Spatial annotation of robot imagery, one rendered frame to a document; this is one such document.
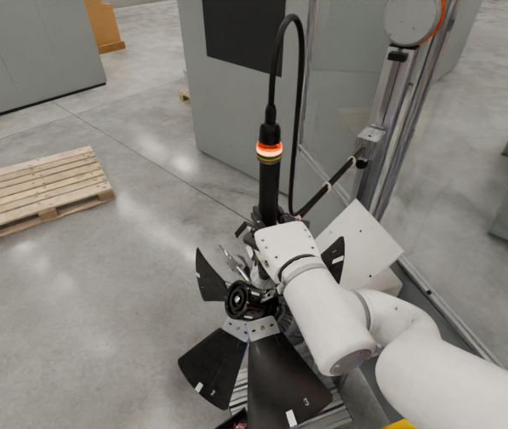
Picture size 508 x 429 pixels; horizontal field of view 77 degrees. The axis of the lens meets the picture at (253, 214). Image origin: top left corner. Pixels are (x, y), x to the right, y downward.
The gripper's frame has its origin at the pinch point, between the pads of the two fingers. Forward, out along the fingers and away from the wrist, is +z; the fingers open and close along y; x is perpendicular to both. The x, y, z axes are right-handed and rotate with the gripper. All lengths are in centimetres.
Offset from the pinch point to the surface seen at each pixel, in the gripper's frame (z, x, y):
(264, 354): -7.2, -44.2, -2.5
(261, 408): -19, -46, -7
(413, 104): 41, -2, 70
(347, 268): 9, -40, 32
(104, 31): 818, -115, -77
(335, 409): 0, -155, 44
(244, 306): 5.8, -38.9, -4.0
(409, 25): 38, 24, 56
